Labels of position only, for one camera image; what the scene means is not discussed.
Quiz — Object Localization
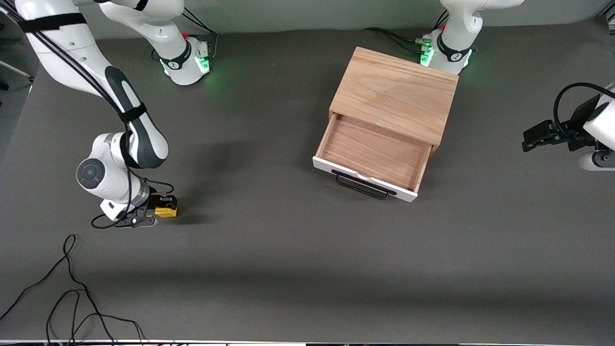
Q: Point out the white-fronted drawer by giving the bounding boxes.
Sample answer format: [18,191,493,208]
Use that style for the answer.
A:
[313,113,432,203]

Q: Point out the wooden drawer cabinet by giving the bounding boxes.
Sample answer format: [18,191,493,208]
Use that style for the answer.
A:
[329,47,458,155]

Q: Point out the black left arm wrist cable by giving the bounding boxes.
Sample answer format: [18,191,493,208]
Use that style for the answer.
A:
[553,83,615,137]

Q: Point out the black arm wrist cable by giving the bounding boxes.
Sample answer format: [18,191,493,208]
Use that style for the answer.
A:
[5,5,174,229]
[553,83,615,137]

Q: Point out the thin black loose cable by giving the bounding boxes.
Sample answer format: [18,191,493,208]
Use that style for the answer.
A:
[0,234,147,346]

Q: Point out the black right arm wrist cable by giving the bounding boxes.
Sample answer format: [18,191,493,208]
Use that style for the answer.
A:
[5,5,174,229]

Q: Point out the black right arm base cables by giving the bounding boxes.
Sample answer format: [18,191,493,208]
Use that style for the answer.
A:
[174,9,219,62]

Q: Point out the black arm base cables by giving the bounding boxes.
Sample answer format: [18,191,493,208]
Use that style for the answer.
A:
[174,9,219,62]
[364,12,450,54]

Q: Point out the black left arm base cables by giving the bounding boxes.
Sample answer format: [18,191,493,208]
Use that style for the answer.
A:
[364,12,450,54]

